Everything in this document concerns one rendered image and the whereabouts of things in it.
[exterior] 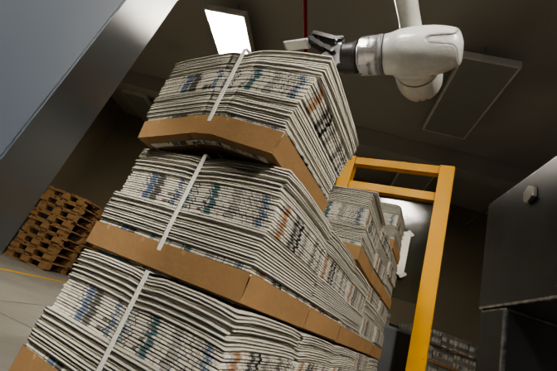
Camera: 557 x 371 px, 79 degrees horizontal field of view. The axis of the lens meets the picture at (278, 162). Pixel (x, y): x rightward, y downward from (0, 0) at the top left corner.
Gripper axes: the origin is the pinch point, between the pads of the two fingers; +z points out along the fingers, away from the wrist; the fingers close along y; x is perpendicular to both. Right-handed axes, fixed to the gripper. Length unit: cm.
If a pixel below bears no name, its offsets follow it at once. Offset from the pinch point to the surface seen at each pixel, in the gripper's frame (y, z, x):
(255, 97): 23.6, -7.2, -13.9
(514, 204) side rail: 43, -46, -19
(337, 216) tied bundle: 22, -8, 47
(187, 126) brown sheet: 30.3, 6.2, -13.7
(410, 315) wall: -47, 16, 721
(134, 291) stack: 61, 5, -10
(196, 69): 13.7, 12.4, -13.2
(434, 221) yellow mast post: -25, -33, 159
